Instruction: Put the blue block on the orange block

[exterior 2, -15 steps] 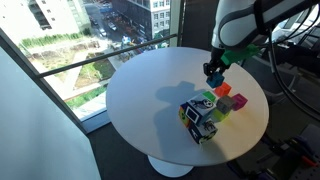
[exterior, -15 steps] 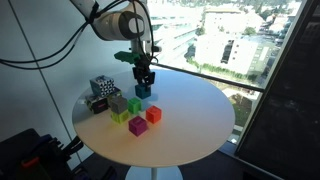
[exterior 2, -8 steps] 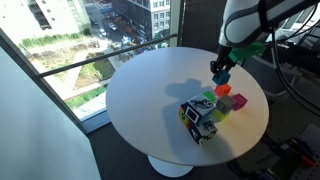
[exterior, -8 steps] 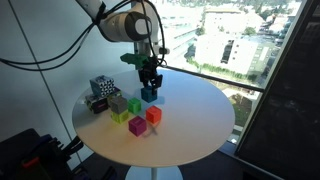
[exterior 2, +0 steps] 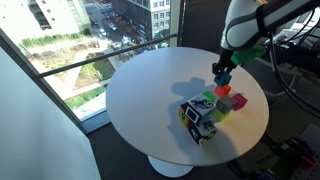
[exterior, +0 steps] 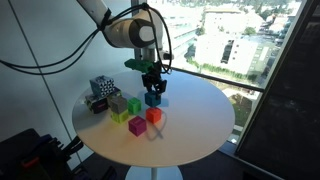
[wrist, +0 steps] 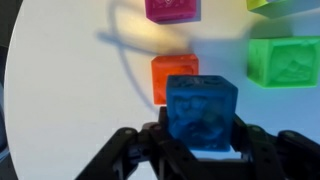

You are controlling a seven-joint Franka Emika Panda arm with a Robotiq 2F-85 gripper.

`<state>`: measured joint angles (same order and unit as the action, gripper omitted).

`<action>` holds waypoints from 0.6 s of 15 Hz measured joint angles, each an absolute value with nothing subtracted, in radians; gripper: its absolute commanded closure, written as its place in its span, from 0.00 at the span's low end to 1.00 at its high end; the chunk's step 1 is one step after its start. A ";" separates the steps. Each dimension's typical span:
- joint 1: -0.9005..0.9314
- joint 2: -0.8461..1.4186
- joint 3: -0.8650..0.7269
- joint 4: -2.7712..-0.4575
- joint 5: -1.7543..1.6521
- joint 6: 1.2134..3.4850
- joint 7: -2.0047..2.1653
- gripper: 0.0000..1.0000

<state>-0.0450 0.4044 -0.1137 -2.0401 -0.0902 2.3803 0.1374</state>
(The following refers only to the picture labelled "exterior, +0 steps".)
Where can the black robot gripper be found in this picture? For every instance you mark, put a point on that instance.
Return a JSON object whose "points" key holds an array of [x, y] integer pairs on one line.
{"points": [[154, 78]]}

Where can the blue block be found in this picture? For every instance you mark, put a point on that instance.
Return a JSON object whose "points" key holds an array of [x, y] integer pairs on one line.
{"points": [[152, 100]]}

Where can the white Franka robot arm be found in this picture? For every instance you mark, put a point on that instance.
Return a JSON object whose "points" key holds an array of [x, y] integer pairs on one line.
{"points": [[130, 31]]}

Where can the orange block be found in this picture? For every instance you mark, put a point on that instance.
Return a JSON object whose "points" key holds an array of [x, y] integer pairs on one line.
{"points": [[153, 115]]}

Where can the green block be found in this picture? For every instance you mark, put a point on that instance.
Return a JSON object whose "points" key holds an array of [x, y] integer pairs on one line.
{"points": [[134, 105]]}

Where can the magenta block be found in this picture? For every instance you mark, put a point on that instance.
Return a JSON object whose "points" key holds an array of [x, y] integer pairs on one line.
{"points": [[137, 125]]}

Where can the grey block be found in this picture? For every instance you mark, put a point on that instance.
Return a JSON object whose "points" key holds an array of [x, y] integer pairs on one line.
{"points": [[118, 104]]}

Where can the lime yellow-green block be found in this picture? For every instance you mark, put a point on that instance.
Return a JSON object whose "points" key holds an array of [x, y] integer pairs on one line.
{"points": [[120, 117]]}

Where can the white blue patterned cube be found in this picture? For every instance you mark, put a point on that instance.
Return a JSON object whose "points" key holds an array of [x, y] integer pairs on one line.
{"points": [[102, 86]]}

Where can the dark window handrail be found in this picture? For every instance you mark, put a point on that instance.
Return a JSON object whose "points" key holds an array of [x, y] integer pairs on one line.
{"points": [[213, 78]]}

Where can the dark blind panel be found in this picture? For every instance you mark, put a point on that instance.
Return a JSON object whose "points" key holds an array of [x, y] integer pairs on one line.
{"points": [[286, 100]]}

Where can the black equipment pile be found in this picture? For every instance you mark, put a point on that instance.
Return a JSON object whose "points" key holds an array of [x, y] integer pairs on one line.
{"points": [[36, 156]]}

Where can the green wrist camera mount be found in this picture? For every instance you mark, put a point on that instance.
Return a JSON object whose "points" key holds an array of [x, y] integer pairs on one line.
{"points": [[138, 65]]}

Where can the white table pedestal base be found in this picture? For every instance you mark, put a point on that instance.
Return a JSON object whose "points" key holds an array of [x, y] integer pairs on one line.
{"points": [[153, 173]]}

